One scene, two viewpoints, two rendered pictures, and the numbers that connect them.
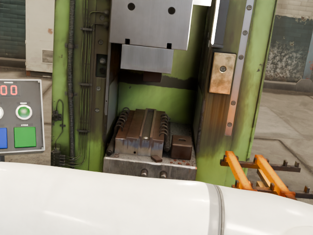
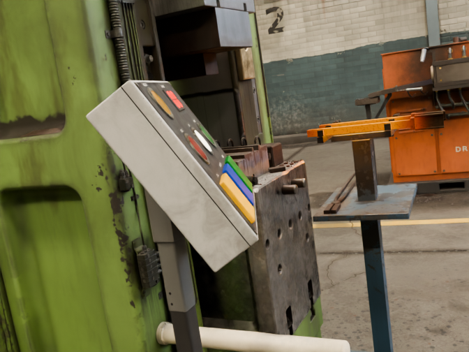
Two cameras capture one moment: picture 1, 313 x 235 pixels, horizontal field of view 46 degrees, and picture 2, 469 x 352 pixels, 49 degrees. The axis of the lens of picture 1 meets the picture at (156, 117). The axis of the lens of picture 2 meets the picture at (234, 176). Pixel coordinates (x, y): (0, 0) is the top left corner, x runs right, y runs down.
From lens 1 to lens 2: 163 cm
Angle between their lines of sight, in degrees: 61
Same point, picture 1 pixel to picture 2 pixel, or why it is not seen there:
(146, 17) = not seen: outside the picture
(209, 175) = not seen: hidden behind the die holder
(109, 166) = (262, 200)
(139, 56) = (230, 24)
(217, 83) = (246, 65)
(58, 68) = (107, 83)
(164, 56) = (244, 22)
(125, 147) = (246, 171)
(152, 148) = (262, 161)
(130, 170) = (276, 194)
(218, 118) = (251, 114)
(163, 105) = not seen: hidden behind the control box
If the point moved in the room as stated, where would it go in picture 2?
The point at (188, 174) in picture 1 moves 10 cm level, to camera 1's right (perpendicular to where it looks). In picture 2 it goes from (303, 172) to (313, 165)
